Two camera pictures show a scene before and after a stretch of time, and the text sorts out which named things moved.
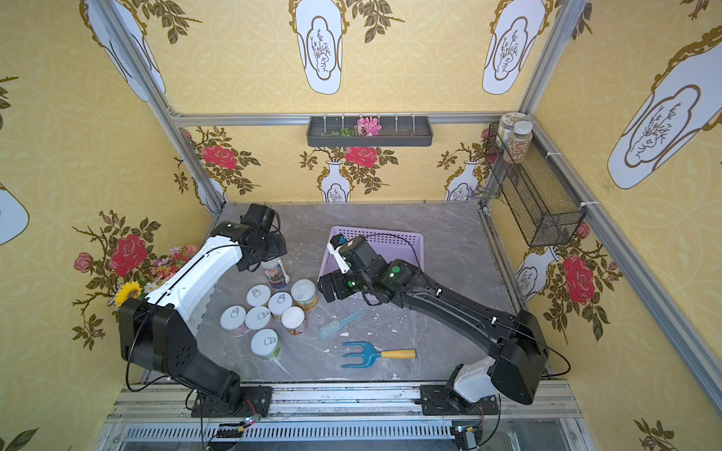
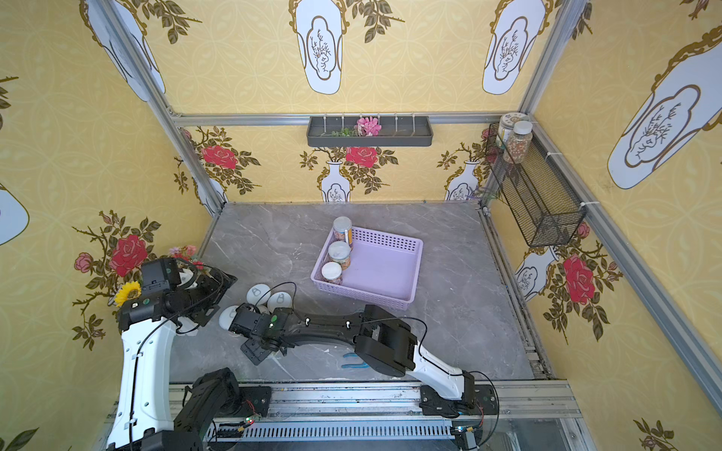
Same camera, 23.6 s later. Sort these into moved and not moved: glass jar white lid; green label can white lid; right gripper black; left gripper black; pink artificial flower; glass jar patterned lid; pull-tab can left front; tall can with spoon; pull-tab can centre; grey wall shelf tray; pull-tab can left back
Moved: tall can with spoon; right gripper black; left gripper black; green label can white lid
Not moved: pull-tab can left front; grey wall shelf tray; glass jar white lid; glass jar patterned lid; pull-tab can centre; pull-tab can left back; pink artificial flower
